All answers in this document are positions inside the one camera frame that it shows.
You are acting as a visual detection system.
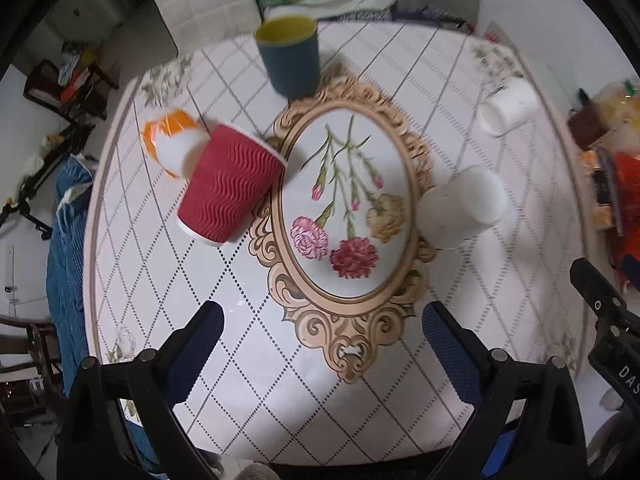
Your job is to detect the orange and white paper cup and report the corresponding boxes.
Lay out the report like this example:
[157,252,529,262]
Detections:
[141,108,210,180]

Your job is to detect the red ribbed paper cup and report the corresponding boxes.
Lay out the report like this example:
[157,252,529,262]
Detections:
[177,122,288,246]

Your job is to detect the yellow printed plastic bag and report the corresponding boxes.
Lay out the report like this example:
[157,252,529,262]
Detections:
[593,79,639,133]

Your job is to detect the white paper cup with calligraphy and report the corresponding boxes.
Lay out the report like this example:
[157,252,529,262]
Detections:
[416,166,509,249]

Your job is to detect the white paper cup lying sideways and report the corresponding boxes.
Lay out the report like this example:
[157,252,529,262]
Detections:
[476,77,541,138]

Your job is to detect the white padded chair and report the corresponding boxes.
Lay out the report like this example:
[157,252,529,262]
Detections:
[154,0,262,54]

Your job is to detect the dark wooden chair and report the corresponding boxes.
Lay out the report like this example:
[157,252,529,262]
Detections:
[23,41,119,122]

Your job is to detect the orange patterned packet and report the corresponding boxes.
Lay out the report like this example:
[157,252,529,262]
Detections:
[579,150,615,231]

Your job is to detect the blue quilted blanket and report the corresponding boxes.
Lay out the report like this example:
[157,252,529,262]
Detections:
[46,154,98,393]

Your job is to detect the dark green yellow-lined cup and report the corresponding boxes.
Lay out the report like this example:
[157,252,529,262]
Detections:
[254,15,321,100]

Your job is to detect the floral diamond pattern tablecloth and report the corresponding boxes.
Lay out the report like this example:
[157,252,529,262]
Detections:
[85,23,587,466]

